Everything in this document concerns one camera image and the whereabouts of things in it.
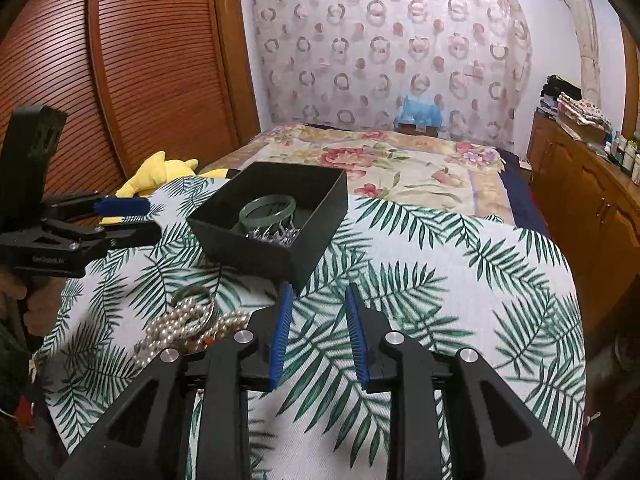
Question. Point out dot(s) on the person's left hand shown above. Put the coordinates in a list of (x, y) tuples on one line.
[(34, 310)]

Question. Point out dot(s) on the blue plastic bag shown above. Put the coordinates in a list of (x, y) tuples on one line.
[(420, 107)]

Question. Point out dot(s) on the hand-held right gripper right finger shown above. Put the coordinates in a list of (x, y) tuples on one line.
[(357, 330)]

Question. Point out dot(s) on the row of bottles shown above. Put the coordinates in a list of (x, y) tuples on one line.
[(625, 152)]

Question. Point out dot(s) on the floral blanket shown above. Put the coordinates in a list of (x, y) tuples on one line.
[(400, 170)]

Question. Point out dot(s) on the silver hair comb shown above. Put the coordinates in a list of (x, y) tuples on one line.
[(272, 236)]

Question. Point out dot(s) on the flat cardboard box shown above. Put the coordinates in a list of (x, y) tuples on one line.
[(582, 130)]

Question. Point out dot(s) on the brown cardboard box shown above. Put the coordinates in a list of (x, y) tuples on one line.
[(415, 129)]

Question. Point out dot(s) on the wooden side cabinet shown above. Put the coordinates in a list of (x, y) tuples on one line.
[(590, 210)]

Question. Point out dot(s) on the circle pattern curtain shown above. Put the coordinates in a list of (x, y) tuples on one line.
[(375, 50)]

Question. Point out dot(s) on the folded floral cloth stack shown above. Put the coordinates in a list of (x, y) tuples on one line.
[(582, 107)]

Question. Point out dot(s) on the green jade bangle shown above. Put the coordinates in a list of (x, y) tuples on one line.
[(265, 201)]

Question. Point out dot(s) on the black jewelry box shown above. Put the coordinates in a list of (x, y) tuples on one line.
[(310, 240)]

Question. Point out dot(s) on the dark folded clothes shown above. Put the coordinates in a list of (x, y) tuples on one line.
[(560, 87)]

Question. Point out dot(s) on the wooden slatted wardrobe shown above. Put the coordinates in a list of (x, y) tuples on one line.
[(150, 60)]

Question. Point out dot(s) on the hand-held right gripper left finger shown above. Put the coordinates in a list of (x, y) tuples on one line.
[(282, 330)]

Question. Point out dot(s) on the dark blue bedsheet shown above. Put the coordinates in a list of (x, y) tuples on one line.
[(520, 195)]

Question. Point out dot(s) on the beige side curtain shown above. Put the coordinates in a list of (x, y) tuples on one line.
[(585, 25)]

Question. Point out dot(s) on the yellow plush toy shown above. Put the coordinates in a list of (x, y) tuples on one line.
[(155, 170)]

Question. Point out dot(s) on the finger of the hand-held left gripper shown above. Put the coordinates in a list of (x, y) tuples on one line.
[(125, 206), (135, 232)]

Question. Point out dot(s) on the green leaf print cloth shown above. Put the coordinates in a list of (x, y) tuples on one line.
[(425, 285)]

